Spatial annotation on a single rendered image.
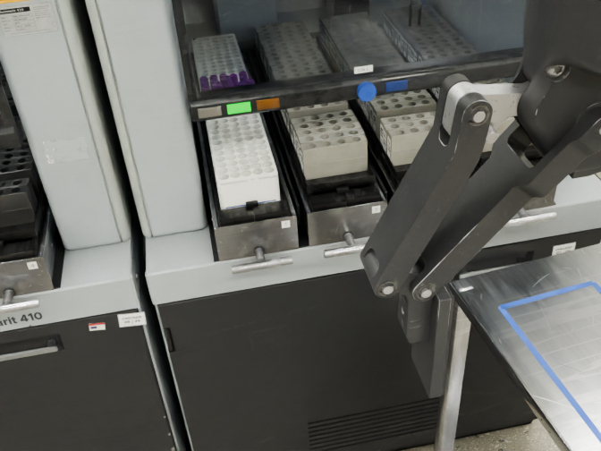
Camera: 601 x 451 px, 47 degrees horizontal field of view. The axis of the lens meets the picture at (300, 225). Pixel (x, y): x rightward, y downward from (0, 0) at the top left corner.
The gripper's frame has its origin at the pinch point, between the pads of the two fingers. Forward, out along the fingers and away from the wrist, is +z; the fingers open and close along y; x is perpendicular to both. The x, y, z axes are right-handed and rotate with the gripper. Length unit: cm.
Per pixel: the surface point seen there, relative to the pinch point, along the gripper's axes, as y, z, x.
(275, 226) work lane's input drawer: -7, 41, 66
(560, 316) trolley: 25, 38, 34
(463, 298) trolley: 15, 38, 40
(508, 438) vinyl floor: 46, 120, 69
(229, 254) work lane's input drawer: -15, 45, 66
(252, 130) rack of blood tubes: -7, 33, 85
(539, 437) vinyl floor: 53, 120, 68
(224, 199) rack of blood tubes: -15, 37, 70
